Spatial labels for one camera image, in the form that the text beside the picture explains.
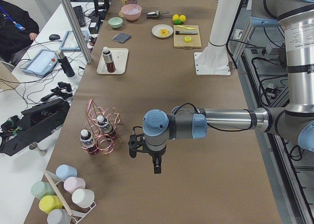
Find bottle in rack lower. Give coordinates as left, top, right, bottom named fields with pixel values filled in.
left=80, top=129, right=99, bottom=155

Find black thermos bottle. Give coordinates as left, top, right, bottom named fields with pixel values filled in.
left=54, top=49, right=75, bottom=78

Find white round plate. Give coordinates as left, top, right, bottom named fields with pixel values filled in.
left=152, top=24, right=173, bottom=38

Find grey cup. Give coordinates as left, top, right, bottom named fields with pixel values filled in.
left=47, top=209, right=71, bottom=224

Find yellow plastic knife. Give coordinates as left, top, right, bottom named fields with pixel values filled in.
left=177, top=25, right=196, bottom=30

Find pink bowl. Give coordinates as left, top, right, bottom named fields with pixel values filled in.
left=121, top=4, right=142, bottom=21

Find teach pendant near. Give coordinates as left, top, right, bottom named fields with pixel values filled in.
left=23, top=49, right=57, bottom=77

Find yellow cup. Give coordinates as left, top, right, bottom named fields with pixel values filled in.
left=39, top=195, right=63, bottom=214

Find green cup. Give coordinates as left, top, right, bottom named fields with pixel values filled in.
left=31, top=181, right=55, bottom=200

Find half lemon slice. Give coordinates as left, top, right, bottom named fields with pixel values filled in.
left=184, top=36, right=192, bottom=43

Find white cup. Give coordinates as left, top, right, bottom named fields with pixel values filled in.
left=72, top=188, right=95, bottom=208

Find green bowl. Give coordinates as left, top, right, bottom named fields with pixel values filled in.
left=108, top=17, right=123, bottom=28

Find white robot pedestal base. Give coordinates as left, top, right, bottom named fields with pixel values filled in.
left=194, top=0, right=242, bottom=75

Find yellow lemon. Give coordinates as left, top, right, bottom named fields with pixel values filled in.
left=179, top=15, right=186, bottom=23
left=172, top=14, right=180, bottom=22

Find bottle in rack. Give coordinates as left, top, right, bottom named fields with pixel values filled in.
left=80, top=129, right=99, bottom=155
left=97, top=115, right=116, bottom=138

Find copper wire bottle rack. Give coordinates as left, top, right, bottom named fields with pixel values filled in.
left=84, top=99, right=122, bottom=156

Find green lime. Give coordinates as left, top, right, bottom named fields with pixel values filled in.
left=174, top=20, right=182, bottom=25

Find bottle in rack upper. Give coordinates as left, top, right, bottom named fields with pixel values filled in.
left=97, top=115, right=116, bottom=138

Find cream rectangular tray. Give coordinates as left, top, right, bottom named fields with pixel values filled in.
left=96, top=48, right=129, bottom=75

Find black keyboard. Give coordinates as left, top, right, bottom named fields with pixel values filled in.
left=73, top=5, right=86, bottom=27

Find teach pendant far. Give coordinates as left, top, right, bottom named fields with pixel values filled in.
left=59, top=31, right=80, bottom=52

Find yellow lemon front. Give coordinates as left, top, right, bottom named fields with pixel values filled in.
left=172, top=14, right=180, bottom=22

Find black computer mouse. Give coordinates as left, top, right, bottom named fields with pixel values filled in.
left=49, top=34, right=60, bottom=41

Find teach pendant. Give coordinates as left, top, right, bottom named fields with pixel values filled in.
left=23, top=49, right=57, bottom=77
left=59, top=31, right=80, bottom=52

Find black power adapter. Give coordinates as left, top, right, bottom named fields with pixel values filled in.
left=88, top=16, right=101, bottom=34

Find aluminium frame post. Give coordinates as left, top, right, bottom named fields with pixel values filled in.
left=60, top=0, right=92, bottom=64

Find grey folded cloth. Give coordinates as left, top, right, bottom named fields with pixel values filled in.
left=113, top=32, right=131, bottom=43

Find yellow lemon rear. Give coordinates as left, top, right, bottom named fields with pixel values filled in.
left=179, top=15, right=186, bottom=23

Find blue cup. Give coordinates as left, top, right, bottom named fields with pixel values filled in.
left=55, top=164, right=78, bottom=181

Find steel cylinder black cap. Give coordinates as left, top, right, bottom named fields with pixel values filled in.
left=175, top=30, right=198, bottom=35

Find pink cup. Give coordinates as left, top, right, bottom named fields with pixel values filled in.
left=63, top=177, right=86, bottom=194

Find dark drink bottle on tray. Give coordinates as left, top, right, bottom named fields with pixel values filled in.
left=102, top=46, right=116, bottom=73

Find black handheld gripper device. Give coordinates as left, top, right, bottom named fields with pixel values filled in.
left=40, top=82, right=73, bottom=102

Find wooden cutting board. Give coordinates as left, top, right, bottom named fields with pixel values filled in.
left=173, top=25, right=202, bottom=49

